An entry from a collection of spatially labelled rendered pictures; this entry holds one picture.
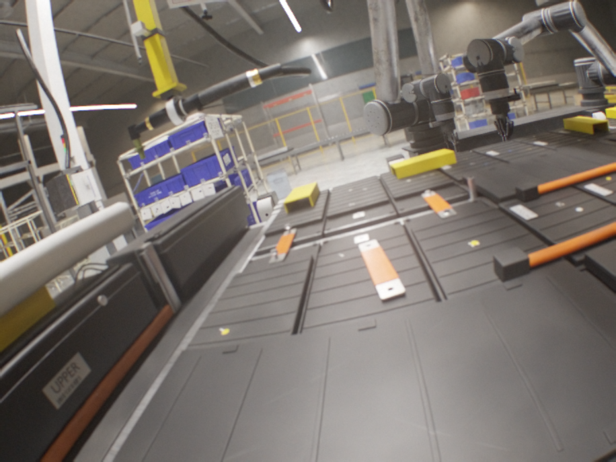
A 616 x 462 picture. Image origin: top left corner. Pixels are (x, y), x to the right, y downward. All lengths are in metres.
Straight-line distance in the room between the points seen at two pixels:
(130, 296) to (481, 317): 0.41
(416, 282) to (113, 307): 0.36
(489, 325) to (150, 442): 0.28
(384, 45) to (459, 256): 1.43
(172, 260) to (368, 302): 0.34
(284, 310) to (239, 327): 0.06
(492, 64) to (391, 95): 0.71
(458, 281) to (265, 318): 0.21
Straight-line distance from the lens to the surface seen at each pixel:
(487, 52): 1.20
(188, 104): 0.95
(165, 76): 0.99
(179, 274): 0.55
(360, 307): 0.32
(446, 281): 0.33
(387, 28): 1.70
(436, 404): 0.21
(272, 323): 0.35
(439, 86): 1.58
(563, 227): 0.42
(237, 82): 0.92
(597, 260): 0.34
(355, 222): 0.60
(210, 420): 0.26
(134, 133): 1.04
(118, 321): 0.43
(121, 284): 0.45
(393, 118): 1.73
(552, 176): 0.60
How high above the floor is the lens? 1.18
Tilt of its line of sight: 17 degrees down
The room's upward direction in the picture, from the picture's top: 19 degrees counter-clockwise
